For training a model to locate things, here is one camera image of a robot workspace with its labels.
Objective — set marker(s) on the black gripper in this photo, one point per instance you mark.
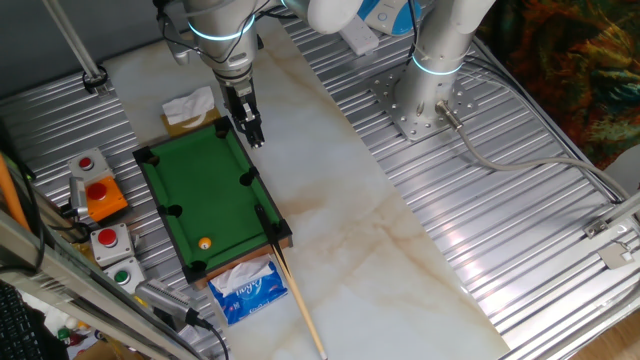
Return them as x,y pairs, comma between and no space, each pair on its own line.
239,97

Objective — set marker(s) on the aluminium frame bar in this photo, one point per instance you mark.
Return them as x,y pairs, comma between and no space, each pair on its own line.
75,292

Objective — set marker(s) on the small silver camera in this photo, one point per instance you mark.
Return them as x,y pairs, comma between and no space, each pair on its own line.
77,195

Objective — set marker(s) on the yellow pool ball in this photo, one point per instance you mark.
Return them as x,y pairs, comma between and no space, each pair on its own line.
205,243

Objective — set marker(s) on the orange box red button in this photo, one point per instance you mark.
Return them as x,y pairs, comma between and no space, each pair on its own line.
106,200

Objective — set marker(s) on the orange pole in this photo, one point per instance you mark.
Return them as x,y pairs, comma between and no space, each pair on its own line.
11,195

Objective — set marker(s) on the grey box small red button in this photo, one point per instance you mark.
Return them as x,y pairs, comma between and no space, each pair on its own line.
90,164

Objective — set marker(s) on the blue white device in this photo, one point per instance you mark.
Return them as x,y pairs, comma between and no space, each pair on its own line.
387,17

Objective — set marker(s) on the blue tissue pack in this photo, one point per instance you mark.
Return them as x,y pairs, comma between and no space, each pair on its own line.
252,300

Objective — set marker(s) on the grey box green button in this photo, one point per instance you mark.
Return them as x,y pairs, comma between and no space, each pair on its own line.
125,276

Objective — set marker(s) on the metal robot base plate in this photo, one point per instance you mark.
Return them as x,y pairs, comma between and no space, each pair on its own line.
400,112

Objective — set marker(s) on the grey metal tag plate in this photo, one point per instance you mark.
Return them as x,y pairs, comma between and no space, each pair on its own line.
615,256

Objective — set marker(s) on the black keyboard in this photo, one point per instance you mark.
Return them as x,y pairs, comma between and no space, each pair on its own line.
17,325

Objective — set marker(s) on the grey box large red button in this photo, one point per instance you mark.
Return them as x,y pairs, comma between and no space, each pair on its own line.
112,245

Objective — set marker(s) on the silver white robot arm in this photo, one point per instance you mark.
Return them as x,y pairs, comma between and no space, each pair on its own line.
225,20

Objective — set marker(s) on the green mini pool table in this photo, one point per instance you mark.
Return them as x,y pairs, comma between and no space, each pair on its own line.
200,200

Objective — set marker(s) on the small metal bracket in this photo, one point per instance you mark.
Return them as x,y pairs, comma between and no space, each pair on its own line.
595,228

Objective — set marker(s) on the black pole clamp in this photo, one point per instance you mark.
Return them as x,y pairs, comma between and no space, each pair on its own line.
95,80

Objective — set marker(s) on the wooden pool cue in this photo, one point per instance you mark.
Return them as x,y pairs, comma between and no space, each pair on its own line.
300,300

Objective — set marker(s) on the colourful patterned cloth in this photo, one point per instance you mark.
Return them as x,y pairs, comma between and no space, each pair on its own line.
565,65

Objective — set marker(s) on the metal tripod pole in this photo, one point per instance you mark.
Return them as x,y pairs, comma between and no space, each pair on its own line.
72,37

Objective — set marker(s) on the ribbed silver camera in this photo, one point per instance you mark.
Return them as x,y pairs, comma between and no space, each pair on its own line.
162,297

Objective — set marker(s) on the gold tissue pack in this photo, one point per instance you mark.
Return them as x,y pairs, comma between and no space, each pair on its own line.
187,105

